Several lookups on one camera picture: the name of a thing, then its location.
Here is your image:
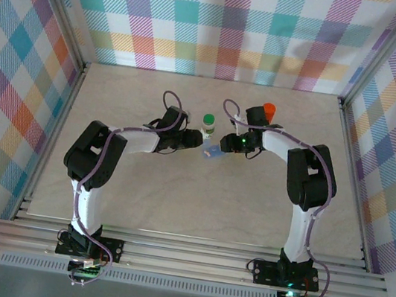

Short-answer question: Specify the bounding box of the blue clear pill organizer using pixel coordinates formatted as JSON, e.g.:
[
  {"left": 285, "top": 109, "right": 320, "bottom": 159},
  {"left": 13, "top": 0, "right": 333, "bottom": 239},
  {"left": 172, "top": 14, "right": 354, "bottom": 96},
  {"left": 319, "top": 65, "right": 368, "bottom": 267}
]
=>
[{"left": 199, "top": 140, "right": 229, "bottom": 163}]

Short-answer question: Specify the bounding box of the white pill bottle green cap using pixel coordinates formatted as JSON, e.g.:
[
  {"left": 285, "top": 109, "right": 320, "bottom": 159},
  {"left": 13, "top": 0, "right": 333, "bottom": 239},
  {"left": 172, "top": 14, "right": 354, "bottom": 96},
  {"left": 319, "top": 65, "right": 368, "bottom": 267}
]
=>
[{"left": 198, "top": 112, "right": 218, "bottom": 141}]

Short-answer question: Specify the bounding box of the orange cup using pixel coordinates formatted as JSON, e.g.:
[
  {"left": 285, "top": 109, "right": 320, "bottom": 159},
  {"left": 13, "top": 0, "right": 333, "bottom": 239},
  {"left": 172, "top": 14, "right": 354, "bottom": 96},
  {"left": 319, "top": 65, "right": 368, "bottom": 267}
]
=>
[{"left": 260, "top": 101, "right": 278, "bottom": 126}]

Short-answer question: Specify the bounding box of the aluminium right side rail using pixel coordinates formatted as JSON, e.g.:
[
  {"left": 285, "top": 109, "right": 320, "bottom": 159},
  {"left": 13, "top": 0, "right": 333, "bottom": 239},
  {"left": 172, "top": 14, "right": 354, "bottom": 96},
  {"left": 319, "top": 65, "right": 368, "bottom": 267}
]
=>
[{"left": 311, "top": 97, "right": 396, "bottom": 273}]

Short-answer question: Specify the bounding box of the aluminium rail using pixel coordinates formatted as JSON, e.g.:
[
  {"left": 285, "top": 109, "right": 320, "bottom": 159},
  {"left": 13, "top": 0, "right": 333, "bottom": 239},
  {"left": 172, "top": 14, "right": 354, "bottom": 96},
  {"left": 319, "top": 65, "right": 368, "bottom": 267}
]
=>
[
  {"left": 7, "top": 54, "right": 92, "bottom": 229},
  {"left": 311, "top": 97, "right": 396, "bottom": 273}
]

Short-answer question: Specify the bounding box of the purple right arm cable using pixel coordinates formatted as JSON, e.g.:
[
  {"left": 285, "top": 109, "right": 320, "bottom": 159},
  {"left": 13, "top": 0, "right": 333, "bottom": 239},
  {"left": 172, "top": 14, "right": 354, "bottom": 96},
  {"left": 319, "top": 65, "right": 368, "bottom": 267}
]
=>
[{"left": 192, "top": 98, "right": 357, "bottom": 297}]

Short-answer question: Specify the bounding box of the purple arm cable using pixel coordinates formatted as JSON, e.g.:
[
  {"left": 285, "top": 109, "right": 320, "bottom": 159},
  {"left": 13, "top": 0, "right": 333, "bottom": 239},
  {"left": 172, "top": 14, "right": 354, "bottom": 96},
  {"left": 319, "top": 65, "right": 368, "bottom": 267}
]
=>
[
  {"left": 60, "top": 77, "right": 192, "bottom": 297},
  {"left": 192, "top": 98, "right": 357, "bottom": 297}
]

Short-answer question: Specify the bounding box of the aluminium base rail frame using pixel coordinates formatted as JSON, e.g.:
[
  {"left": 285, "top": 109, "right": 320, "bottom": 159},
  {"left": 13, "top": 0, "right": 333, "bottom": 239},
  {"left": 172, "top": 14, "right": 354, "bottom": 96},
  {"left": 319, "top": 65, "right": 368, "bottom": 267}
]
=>
[{"left": 0, "top": 202, "right": 396, "bottom": 297}]

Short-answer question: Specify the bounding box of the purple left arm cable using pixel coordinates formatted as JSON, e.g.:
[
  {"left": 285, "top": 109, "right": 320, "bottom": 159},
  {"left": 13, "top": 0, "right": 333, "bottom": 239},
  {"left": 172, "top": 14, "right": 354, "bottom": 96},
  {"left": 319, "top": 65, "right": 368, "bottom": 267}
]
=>
[{"left": 60, "top": 77, "right": 192, "bottom": 297}]

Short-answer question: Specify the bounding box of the aluminium left side rail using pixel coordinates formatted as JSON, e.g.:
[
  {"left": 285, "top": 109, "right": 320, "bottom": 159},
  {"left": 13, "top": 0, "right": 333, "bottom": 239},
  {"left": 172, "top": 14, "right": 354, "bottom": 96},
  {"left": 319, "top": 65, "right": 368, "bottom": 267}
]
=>
[{"left": 7, "top": 54, "right": 92, "bottom": 229}]

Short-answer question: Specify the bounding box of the grey slotted cable duct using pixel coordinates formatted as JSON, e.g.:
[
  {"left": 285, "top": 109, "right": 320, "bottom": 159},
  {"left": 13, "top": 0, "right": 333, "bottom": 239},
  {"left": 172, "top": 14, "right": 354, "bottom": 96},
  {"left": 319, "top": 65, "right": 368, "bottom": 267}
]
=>
[{"left": 0, "top": 251, "right": 280, "bottom": 297}]

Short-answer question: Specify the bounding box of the aluminium right corner post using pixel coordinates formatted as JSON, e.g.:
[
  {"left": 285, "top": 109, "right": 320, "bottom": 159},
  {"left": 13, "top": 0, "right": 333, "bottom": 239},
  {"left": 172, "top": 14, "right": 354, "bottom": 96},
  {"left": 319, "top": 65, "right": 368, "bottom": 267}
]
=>
[{"left": 336, "top": 0, "right": 396, "bottom": 117}]

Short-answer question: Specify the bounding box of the aluminium corner post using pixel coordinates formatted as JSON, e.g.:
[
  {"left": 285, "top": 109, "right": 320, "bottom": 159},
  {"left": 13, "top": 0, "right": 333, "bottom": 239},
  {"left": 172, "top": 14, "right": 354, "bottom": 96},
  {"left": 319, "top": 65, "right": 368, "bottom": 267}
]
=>
[
  {"left": 336, "top": 0, "right": 396, "bottom": 117},
  {"left": 14, "top": 0, "right": 101, "bottom": 75}
]

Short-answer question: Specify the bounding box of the aluminium left corner post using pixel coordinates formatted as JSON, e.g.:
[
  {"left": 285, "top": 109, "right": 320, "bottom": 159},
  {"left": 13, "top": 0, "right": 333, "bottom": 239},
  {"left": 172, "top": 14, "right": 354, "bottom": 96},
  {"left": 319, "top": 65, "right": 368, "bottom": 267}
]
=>
[{"left": 14, "top": 0, "right": 101, "bottom": 75}]

